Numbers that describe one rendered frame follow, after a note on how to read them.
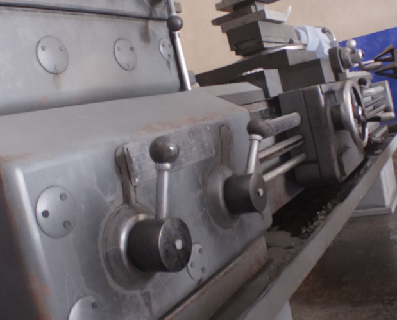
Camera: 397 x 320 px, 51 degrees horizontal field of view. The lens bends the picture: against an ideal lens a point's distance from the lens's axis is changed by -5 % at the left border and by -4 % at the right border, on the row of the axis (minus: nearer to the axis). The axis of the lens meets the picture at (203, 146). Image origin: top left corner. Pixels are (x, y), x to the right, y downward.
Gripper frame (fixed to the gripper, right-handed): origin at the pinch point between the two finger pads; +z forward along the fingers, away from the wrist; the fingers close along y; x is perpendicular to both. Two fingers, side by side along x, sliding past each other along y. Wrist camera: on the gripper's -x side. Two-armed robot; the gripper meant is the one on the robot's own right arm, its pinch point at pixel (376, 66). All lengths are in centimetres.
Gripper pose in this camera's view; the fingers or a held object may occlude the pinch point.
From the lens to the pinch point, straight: 149.4
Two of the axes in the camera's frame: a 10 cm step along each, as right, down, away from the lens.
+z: -8.3, 1.6, 5.4
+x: -5.4, -4.9, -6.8
